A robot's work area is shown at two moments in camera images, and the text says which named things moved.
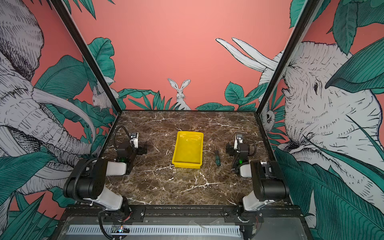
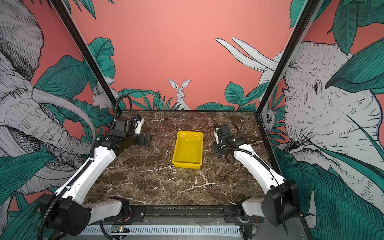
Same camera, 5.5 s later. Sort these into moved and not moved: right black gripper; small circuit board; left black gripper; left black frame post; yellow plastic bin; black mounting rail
Moved: right black gripper; left black gripper
Not moved: small circuit board; left black frame post; black mounting rail; yellow plastic bin
